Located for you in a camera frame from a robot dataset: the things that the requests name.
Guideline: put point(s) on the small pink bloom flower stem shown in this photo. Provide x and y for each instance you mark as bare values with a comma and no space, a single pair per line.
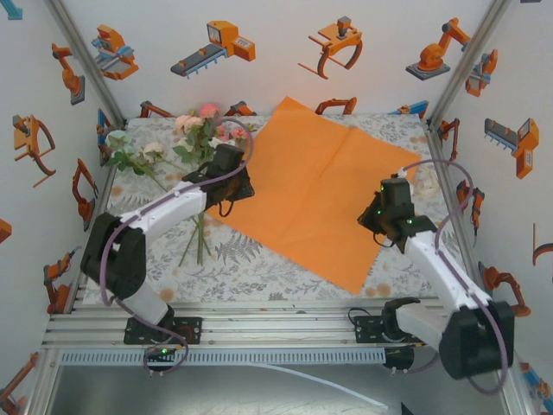
224,134

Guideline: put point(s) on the cream ribbon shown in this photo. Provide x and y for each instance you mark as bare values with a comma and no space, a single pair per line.
425,186

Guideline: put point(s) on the orange wrapping paper sheet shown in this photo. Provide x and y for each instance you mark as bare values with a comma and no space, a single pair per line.
311,181

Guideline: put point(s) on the mint green flower stem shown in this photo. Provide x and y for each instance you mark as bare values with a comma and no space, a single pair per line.
118,140

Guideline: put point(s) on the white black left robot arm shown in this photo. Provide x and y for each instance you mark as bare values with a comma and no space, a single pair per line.
173,207

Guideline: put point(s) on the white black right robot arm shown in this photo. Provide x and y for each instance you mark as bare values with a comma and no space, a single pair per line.
453,281

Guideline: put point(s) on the floral patterned tablecloth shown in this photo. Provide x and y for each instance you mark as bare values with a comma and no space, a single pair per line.
242,276

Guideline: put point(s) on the black connector block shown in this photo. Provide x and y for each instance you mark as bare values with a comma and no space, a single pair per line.
399,359

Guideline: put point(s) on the thin white tube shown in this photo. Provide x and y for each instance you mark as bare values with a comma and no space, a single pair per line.
337,384

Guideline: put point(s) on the black controller board green light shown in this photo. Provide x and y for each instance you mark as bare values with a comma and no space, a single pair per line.
162,352

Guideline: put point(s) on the aluminium side rail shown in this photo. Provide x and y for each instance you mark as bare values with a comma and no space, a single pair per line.
448,190
106,186

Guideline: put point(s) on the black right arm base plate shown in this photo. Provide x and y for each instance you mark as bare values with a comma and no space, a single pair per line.
367,330

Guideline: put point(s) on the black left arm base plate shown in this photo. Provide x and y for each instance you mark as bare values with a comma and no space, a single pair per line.
190,330

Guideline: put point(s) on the aluminium table frame rails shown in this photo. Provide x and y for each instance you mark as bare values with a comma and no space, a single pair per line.
276,333

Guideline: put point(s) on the aluminium corner post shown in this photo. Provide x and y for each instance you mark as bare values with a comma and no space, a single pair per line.
86,60
466,60

